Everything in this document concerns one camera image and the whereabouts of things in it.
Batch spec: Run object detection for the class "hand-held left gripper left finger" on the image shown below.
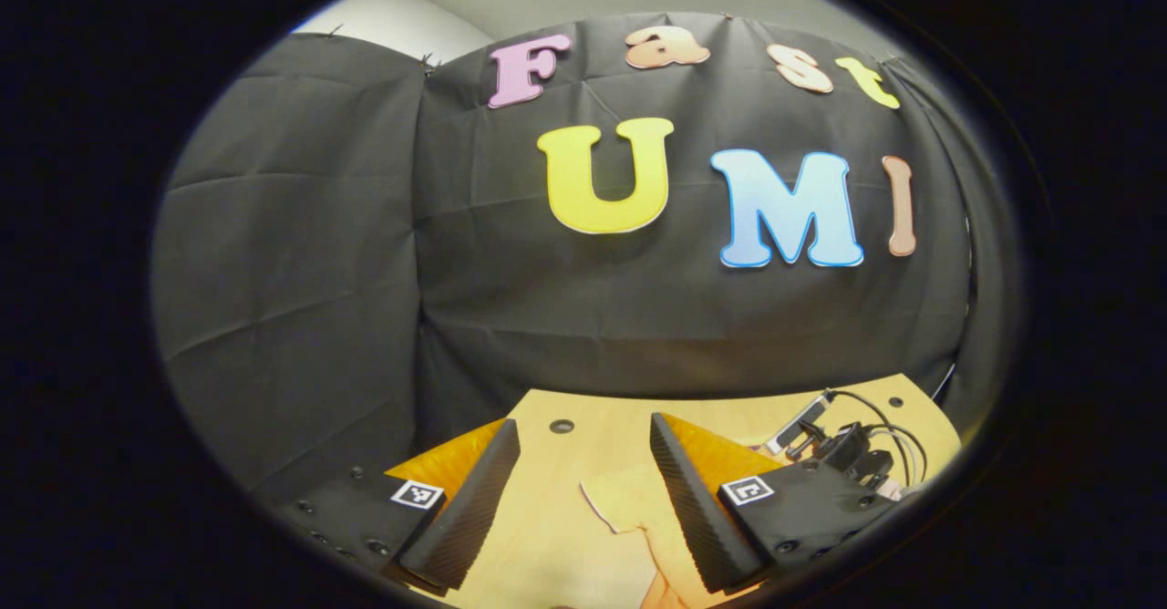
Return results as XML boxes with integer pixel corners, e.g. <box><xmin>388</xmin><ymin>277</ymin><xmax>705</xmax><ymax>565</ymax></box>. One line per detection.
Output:
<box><xmin>272</xmin><ymin>418</ymin><xmax>522</xmax><ymax>591</ymax></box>

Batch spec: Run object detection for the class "orange T-shirt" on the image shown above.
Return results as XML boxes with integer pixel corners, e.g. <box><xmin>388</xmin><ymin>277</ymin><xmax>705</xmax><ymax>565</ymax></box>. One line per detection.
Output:
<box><xmin>580</xmin><ymin>470</ymin><xmax>707</xmax><ymax>609</ymax></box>

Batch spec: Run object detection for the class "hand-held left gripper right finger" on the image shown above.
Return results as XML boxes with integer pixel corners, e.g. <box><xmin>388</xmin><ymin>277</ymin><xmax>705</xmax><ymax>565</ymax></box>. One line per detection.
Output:
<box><xmin>649</xmin><ymin>411</ymin><xmax>901</xmax><ymax>594</ymax></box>

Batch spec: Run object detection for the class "black backdrop cloth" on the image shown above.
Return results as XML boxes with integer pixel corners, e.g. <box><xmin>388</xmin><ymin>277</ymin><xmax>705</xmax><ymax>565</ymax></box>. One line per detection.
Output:
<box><xmin>150</xmin><ymin>12</ymin><xmax>1022</xmax><ymax>501</ymax></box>

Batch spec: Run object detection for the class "black cable bundle with connectors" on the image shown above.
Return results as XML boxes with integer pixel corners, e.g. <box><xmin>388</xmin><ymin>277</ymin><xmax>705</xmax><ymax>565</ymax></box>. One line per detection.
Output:
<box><xmin>761</xmin><ymin>388</ymin><xmax>929</xmax><ymax>501</ymax></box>

